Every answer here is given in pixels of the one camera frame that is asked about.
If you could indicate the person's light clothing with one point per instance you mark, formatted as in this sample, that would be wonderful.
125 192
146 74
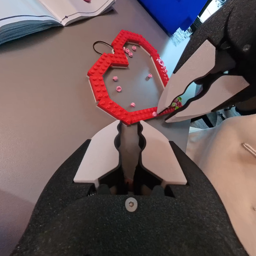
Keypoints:
226 170

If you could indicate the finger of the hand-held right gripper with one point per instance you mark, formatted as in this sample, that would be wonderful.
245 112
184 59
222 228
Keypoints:
220 94
190 70

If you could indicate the red brick heart frame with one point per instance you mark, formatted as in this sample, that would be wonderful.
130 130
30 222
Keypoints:
100 88

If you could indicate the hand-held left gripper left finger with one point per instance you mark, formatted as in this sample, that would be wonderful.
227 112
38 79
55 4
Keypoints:
98 158

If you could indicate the clear plastic bag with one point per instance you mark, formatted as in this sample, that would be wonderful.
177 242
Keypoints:
181 36

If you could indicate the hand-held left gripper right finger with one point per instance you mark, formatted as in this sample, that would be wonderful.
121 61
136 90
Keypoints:
162 160

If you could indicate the grey desk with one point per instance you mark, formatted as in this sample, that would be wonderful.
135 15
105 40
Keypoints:
50 100

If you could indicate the black mesh office chair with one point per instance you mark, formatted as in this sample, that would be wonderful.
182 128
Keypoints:
208 118

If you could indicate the instruction booklet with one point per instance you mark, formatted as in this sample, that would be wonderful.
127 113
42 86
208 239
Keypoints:
30 16

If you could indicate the blue plastic bin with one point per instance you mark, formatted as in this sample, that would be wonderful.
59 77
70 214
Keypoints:
172 14

